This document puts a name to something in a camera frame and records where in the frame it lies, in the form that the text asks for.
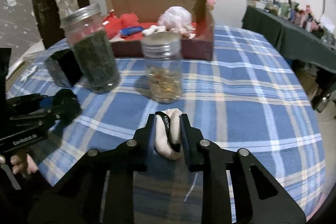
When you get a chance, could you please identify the black scrunchie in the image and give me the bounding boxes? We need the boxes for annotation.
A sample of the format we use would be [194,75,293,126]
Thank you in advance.
[51,89,81,124]

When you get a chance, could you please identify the beige powder puff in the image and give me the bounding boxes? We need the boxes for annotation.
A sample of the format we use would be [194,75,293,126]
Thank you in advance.
[155,109,183,161]

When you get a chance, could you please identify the blue cloth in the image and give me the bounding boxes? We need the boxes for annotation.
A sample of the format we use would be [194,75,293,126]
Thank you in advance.
[119,26,144,36]

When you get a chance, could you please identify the coral mesh bath pouf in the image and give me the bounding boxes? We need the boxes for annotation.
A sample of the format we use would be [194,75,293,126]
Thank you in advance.
[120,12,139,28]

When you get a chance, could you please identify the white cloth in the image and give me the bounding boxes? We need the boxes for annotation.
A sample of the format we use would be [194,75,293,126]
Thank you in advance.
[142,25,166,36]

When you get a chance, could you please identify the white mesh bath pouf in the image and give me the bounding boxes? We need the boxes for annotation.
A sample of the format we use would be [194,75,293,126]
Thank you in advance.
[157,6,194,33]

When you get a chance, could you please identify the red heart plush sponge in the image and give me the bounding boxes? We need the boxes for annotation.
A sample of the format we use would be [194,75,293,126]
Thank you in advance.
[102,16,123,39]

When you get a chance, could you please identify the beige crochet scrunchie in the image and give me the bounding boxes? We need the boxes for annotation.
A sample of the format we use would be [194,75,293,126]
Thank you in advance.
[177,27,196,38]

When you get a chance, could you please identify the person's left hand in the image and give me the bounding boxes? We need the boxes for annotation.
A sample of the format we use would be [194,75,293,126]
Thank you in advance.
[10,150,38,174]

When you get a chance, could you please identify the white charger device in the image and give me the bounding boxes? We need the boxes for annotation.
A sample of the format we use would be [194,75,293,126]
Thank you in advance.
[20,65,38,83]

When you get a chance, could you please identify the floral cosmetic tin box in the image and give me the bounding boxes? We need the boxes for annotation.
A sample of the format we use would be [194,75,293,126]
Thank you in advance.
[45,49,83,88]

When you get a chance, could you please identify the large glass jar dark contents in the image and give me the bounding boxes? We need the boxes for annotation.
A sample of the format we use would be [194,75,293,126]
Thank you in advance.
[60,4,120,94]

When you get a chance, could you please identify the small glass jar yellow contents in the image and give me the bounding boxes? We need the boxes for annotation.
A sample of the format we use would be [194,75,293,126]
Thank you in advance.
[141,32,182,103]

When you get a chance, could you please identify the dark green covered side table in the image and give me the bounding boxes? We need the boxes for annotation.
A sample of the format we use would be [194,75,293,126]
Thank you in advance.
[242,6,335,73]

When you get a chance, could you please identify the cardboard box red interior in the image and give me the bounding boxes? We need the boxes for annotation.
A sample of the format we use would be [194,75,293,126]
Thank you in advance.
[102,0,215,62]

